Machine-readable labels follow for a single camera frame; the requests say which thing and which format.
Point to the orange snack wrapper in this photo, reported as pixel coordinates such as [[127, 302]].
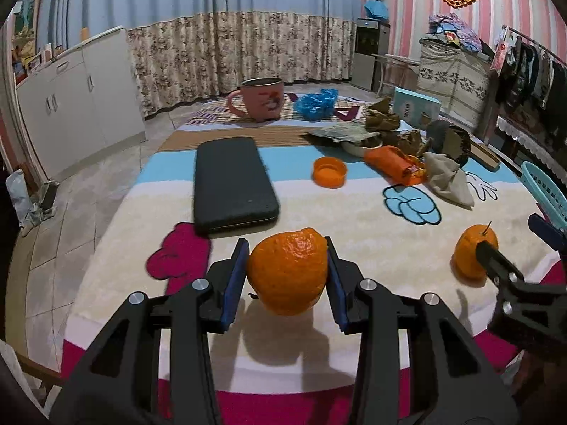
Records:
[[398, 167]]

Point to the low tv stand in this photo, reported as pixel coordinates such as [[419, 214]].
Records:
[[527, 141]]

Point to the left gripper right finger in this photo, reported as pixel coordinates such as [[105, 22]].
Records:
[[417, 363]]

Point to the striped cartoon blanket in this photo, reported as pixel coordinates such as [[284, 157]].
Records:
[[300, 370]]

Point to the cloth covered cabinet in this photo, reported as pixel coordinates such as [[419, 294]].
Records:
[[457, 79]]

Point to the pink mug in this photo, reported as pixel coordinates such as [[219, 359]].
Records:
[[262, 98]]

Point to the black rectangular case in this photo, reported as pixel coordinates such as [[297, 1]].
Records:
[[231, 188]]

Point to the beige drawstring pouch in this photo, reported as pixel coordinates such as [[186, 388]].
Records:
[[447, 180]]

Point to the small bowl with wrapper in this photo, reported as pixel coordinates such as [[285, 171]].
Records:
[[351, 136]]

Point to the brown paper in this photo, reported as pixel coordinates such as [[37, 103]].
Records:
[[379, 117], [411, 143]]

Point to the orange plastic lid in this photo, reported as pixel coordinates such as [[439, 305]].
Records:
[[329, 172]]

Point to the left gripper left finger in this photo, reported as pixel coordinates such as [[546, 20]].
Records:
[[116, 380]]

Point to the blue floral curtain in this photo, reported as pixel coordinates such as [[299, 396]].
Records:
[[183, 50]]

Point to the orange tangerine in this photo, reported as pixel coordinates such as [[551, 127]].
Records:
[[288, 271], [464, 257]]

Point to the pile of folded clothes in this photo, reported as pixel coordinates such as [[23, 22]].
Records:
[[456, 31]]

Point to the white cabinet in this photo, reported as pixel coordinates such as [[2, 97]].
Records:
[[82, 105]]

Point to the small wooden stool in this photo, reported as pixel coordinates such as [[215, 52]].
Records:
[[395, 71]]

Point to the clothes rack with garments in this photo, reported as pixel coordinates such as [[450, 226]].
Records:
[[531, 88]]

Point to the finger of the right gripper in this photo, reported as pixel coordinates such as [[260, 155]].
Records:
[[552, 236], [497, 268]]

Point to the water dispenser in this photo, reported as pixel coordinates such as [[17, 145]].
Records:
[[371, 41]]

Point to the blue crumpled plastic bag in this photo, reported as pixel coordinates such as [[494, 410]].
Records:
[[315, 107]]

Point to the teal cardboard box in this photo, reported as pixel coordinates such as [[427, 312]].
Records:
[[416, 109]]

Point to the teal plastic laundry basket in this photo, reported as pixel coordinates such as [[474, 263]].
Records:
[[546, 193]]

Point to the blue covered bottle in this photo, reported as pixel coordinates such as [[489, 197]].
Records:
[[377, 10]]

